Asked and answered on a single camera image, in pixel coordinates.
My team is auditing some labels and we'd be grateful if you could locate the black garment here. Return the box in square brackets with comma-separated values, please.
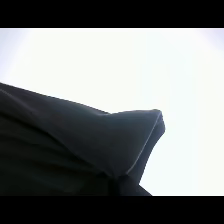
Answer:
[0, 82, 166, 197]

